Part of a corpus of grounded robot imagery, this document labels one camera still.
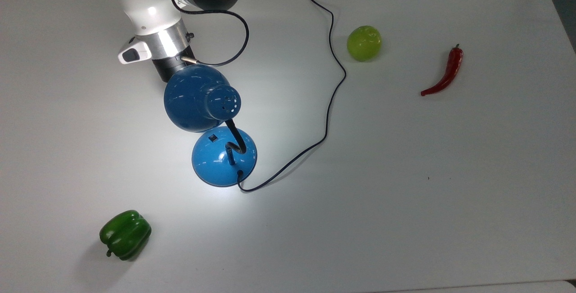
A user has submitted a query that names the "green apple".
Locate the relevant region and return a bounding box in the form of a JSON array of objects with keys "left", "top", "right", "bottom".
[{"left": 346, "top": 25, "right": 383, "bottom": 63}]

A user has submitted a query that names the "black lamp power cable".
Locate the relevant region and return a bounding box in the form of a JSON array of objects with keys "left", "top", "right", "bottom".
[{"left": 237, "top": 0, "right": 347, "bottom": 193}]

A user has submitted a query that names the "green bell pepper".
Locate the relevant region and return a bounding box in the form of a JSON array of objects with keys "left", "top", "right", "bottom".
[{"left": 99, "top": 210, "right": 152, "bottom": 261}]

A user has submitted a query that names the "blue desk lamp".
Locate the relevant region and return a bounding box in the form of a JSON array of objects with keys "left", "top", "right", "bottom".
[{"left": 163, "top": 64, "right": 258, "bottom": 188}]

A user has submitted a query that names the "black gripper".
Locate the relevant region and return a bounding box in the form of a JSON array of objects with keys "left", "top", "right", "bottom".
[{"left": 152, "top": 46, "right": 197, "bottom": 83}]

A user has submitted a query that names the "red chili pepper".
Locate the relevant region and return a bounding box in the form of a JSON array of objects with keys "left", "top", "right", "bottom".
[{"left": 420, "top": 44, "right": 464, "bottom": 97}]

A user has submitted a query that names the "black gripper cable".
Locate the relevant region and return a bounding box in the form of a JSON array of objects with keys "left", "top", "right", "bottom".
[{"left": 168, "top": 0, "right": 250, "bottom": 68}]

